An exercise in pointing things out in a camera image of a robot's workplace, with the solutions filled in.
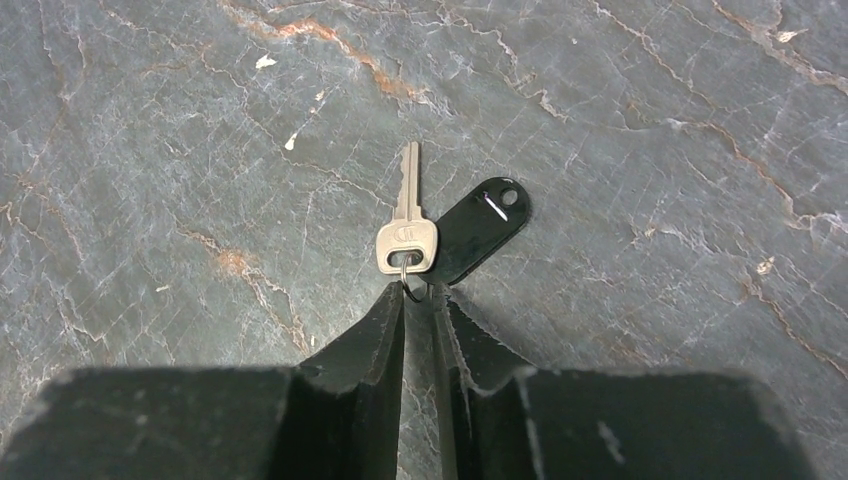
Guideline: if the small key split ring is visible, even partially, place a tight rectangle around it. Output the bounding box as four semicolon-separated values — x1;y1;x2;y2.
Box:
399;252;432;305

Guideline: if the silver brass key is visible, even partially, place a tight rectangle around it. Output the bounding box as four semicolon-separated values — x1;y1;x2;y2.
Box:
375;141;438;275

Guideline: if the black key tag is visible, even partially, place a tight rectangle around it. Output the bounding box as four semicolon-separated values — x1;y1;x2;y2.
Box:
420;177;532;285

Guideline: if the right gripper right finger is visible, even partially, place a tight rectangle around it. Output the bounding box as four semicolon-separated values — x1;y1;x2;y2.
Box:
431;284;550;479

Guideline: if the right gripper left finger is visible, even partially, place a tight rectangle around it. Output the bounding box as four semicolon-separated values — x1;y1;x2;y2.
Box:
268;282;405;479

